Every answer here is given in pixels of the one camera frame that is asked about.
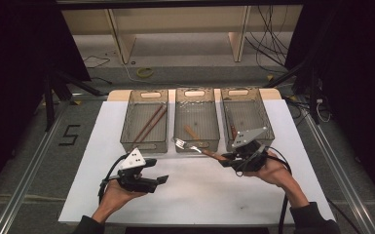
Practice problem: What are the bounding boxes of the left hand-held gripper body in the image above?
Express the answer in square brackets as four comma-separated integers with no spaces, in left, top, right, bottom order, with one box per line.
[116,147,159,194]

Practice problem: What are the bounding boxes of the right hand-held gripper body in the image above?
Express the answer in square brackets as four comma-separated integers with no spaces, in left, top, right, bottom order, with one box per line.
[232,126,269,173]

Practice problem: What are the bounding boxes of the wooden-handled spoon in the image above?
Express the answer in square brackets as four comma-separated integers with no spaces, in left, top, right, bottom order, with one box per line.
[225,108,240,141]

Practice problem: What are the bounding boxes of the grey translucent plastic bin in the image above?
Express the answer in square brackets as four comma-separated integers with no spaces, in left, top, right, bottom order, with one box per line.
[173,87,221,153]
[120,89,169,155]
[220,87,276,152]

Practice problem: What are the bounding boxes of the person's left hand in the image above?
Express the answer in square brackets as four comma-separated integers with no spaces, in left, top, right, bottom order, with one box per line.
[94,180,147,224]

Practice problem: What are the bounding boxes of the person's right hand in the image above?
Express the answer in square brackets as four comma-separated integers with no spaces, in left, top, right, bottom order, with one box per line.
[244,151,293,191]

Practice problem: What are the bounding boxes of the white table cover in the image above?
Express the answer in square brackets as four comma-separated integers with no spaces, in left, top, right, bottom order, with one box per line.
[57,98,337,227]

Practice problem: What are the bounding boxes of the light wooden table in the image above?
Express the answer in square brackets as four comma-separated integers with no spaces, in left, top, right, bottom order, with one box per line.
[106,87,283,102]

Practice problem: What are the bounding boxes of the yellow tape roll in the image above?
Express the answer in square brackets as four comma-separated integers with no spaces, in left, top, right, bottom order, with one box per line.
[135,66,155,79]

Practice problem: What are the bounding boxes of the black metal stand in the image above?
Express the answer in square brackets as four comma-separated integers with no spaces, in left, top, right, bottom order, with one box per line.
[43,67,109,132]
[262,61,323,125]

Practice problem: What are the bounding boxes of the black curtain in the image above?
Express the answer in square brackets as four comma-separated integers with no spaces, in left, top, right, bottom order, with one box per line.
[285,0,375,209]
[0,0,91,203]

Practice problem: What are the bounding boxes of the light wooden shelf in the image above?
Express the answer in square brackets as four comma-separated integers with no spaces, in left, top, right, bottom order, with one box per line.
[59,4,305,64]

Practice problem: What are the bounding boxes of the left hand-held gripper cable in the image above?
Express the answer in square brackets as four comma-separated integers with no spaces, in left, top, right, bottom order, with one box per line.
[97,153,130,206]

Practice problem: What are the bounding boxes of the hand-held gripper cable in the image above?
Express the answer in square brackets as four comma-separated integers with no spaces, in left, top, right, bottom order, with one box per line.
[97,153,130,206]
[259,145,294,234]

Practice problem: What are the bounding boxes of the right hand-held gripper cable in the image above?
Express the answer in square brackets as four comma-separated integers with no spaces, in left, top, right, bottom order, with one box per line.
[259,145,294,234]

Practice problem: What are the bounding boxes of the aluminium floor rail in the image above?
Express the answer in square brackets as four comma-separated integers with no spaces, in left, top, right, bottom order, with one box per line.
[0,97,70,234]
[300,106,371,234]

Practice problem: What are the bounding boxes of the white floor cable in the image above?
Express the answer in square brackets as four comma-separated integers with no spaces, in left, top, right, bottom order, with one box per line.
[120,61,150,85]

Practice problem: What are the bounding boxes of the thin black floor cable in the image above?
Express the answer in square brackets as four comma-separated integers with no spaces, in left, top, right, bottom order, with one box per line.
[81,56,111,69]

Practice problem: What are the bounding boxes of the bundle of black cables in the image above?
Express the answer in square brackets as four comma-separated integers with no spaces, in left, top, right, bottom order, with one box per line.
[244,4,295,71]

